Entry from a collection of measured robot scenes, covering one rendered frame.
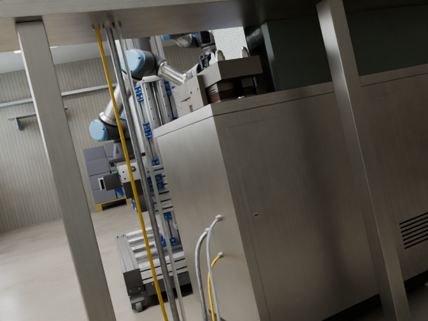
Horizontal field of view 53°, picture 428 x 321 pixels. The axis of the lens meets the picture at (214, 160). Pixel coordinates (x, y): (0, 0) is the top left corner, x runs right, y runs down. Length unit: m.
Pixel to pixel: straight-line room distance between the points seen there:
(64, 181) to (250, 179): 0.61
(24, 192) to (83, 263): 8.77
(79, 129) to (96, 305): 8.74
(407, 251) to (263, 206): 0.67
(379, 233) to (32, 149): 8.81
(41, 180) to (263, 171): 8.55
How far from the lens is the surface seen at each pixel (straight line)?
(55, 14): 1.08
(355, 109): 1.42
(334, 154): 1.58
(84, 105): 9.79
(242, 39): 1.63
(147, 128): 2.62
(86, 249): 1.05
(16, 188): 9.82
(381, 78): 1.79
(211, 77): 1.45
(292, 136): 1.47
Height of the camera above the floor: 0.77
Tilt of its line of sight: 2 degrees down
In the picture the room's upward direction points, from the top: 13 degrees counter-clockwise
